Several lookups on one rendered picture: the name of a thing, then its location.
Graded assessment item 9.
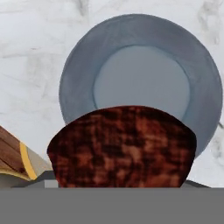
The brown grilled steak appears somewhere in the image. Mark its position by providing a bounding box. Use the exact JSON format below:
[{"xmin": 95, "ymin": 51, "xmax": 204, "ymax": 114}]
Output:
[{"xmin": 46, "ymin": 105, "xmax": 198, "ymax": 189}]

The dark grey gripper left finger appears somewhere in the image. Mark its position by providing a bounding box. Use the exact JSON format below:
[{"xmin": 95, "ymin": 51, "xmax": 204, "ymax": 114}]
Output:
[{"xmin": 13, "ymin": 170, "xmax": 60, "ymax": 189}]

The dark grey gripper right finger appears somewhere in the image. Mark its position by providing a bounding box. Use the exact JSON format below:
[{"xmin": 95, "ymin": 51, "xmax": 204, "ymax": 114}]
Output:
[{"xmin": 180, "ymin": 179, "xmax": 212, "ymax": 189}]

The wooden tray with yellow rim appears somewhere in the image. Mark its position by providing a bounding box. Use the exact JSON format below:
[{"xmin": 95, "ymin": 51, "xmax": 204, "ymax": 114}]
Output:
[{"xmin": 0, "ymin": 125, "xmax": 53, "ymax": 189}]

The grey round plate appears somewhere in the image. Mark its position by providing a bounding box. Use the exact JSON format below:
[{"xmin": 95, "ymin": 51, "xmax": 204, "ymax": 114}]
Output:
[{"xmin": 58, "ymin": 13, "xmax": 224, "ymax": 159}]

